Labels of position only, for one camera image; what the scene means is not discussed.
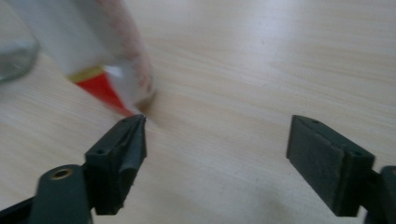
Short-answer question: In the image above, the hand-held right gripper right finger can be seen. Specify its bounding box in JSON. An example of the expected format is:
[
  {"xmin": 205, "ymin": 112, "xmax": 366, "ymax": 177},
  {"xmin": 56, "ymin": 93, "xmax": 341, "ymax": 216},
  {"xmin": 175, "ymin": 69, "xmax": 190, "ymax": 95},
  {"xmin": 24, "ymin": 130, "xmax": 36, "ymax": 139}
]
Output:
[{"xmin": 286, "ymin": 115, "xmax": 376, "ymax": 217}]

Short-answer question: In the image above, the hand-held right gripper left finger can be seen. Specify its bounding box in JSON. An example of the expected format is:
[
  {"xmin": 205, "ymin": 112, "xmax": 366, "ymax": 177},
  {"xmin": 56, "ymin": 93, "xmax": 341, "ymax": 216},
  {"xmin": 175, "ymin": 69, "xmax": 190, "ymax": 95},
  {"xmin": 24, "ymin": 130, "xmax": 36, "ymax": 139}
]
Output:
[{"xmin": 85, "ymin": 114, "xmax": 148, "ymax": 217}]

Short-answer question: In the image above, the red and white spout pouch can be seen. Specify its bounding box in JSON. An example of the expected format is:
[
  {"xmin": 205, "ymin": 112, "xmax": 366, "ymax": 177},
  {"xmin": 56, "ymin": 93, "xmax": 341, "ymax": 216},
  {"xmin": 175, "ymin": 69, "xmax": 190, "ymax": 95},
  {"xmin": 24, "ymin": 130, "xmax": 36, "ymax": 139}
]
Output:
[{"xmin": 6, "ymin": 0, "xmax": 157, "ymax": 118}]

